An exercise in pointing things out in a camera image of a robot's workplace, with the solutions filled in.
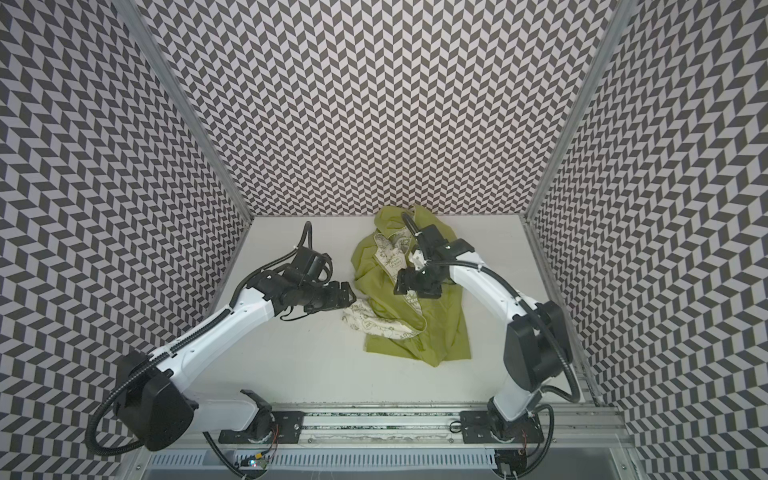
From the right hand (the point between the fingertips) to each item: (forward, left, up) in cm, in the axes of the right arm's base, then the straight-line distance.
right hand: (409, 289), depth 83 cm
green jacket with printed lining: (-7, 0, -5) cm, 9 cm away
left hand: (-4, +17, +3) cm, 17 cm away
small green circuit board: (-38, +36, -9) cm, 53 cm away
